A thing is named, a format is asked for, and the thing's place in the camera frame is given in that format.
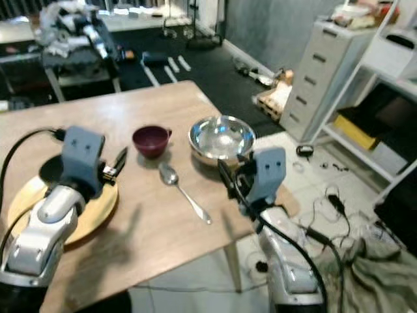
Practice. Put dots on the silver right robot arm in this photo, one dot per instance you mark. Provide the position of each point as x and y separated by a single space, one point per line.
290 261

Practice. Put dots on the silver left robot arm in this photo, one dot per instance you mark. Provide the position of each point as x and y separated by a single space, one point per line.
49 228

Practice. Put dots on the maroon cup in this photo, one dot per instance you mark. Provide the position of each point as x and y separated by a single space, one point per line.
150 141

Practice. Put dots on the shiny steel bowl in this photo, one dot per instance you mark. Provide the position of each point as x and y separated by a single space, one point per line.
220 138

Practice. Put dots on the round yellow plate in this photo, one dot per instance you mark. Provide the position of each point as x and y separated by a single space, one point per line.
91 218

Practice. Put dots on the silver metal spoon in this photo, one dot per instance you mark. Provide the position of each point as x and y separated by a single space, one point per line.
184 192

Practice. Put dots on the small black bowl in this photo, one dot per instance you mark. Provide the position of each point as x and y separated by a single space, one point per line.
52 171

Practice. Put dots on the small black adapter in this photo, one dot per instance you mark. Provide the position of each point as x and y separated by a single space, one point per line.
304 150

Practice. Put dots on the small wooden pallet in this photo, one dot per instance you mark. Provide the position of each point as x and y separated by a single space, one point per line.
275 96

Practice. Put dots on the wooden table leg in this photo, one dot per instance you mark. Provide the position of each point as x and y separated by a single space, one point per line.
232 268

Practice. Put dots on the blue tool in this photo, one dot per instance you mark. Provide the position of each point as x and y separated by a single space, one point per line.
155 59

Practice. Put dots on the grey drawer cabinet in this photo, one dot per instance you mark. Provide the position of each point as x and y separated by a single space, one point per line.
319 81

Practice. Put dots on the cluttered grey workbench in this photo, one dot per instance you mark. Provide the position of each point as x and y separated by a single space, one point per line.
75 55

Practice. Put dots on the yellow box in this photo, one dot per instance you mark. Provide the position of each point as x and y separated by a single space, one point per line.
355 132

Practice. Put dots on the black floor stand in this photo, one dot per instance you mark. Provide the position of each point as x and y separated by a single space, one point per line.
203 36

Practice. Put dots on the black box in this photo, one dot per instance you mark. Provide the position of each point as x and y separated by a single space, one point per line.
397 212

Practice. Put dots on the olive grey cloth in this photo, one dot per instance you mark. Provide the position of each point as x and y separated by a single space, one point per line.
371 277

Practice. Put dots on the white shelf rack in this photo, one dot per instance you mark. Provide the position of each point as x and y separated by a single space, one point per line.
391 85

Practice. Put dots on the white storage bin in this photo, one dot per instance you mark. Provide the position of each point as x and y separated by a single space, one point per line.
394 55

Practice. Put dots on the pile of bags on cabinet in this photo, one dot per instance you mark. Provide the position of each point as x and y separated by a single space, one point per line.
361 16

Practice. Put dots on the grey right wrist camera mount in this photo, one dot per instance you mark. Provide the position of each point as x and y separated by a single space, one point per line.
270 173

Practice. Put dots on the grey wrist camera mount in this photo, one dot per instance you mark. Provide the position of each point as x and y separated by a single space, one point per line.
81 156
270 173

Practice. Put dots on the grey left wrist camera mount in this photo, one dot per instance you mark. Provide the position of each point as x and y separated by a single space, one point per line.
81 156

